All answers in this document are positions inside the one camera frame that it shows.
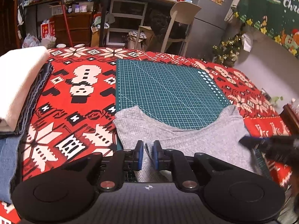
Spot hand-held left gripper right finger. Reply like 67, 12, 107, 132
153, 140, 234, 192

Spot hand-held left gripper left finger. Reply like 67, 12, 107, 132
64, 140, 144, 192

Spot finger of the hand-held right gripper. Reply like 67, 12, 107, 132
239, 136, 274, 150

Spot grey knit sweater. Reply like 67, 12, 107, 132
113, 105, 264, 183

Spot brown wooden nightstand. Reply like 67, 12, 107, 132
279, 104, 299, 136

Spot green cutting mat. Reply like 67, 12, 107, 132
115, 59, 272, 183

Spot small Christmas tree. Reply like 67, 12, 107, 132
211, 33, 244, 67

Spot white cloth under tapestry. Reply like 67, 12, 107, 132
241, 33, 254, 52

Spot red patterned blanket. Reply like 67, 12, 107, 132
0, 47, 292, 224

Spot grey refrigerator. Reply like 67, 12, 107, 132
182, 0, 239, 64

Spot folded blue jeans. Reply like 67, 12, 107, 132
0, 62, 54, 204

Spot green Christmas tapestry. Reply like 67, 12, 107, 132
234, 0, 299, 56

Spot black fluffy dog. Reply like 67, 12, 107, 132
149, 13, 187, 39

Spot folded cream sweater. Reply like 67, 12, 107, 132
0, 46, 50, 132

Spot white drawer unit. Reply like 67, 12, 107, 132
106, 0, 148, 47

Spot white curtain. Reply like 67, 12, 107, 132
225, 0, 244, 22

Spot brown wooden drawer chest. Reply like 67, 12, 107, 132
54, 12, 94, 47

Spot white printed plastic bag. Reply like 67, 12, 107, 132
22, 33, 41, 49
41, 37, 56, 49

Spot cream plastic chair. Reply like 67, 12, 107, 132
138, 2, 202, 54

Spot red broom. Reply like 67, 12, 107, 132
60, 0, 74, 47

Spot red printed box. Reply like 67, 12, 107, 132
41, 20, 56, 39

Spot cluttered dark shelf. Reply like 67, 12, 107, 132
17, 0, 105, 40

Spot dark wooden door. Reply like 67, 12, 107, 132
0, 0, 20, 52

